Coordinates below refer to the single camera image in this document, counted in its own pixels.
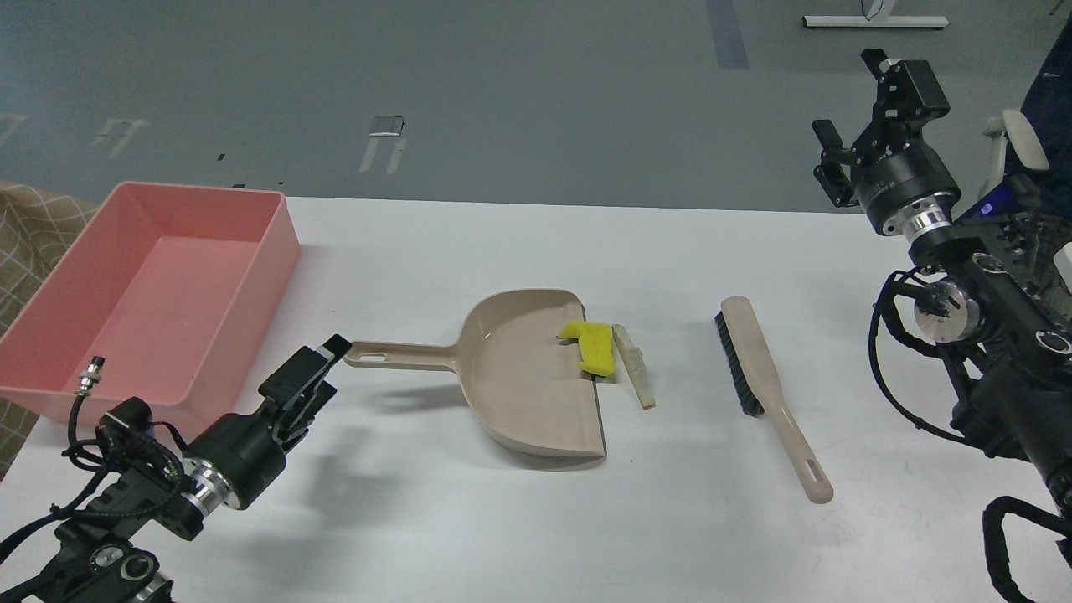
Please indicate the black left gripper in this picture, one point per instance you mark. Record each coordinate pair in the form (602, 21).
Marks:
(249, 450)

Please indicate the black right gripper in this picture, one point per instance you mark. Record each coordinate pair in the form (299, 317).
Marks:
(911, 191)

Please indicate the beige plastic dustpan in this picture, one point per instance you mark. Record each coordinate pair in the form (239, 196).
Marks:
(523, 383)

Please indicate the beige hand brush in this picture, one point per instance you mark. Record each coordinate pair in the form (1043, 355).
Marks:
(757, 385)

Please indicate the yellow sponge piece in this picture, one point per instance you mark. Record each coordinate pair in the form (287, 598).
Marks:
(595, 344)

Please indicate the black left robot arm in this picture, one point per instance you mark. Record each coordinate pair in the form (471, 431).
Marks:
(136, 479)

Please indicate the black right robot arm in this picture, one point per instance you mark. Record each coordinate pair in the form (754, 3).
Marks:
(1006, 355)

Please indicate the pink plastic bin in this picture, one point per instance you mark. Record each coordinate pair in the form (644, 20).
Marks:
(174, 287)

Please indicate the white desk base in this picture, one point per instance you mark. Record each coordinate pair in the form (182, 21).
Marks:
(876, 15)

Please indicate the white office chair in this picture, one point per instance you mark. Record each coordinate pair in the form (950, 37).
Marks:
(1023, 205)

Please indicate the grey floor socket plate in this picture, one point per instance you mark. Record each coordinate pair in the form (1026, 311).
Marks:
(386, 126)

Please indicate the beige checkered cloth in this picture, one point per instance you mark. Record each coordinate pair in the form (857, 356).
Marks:
(37, 228)

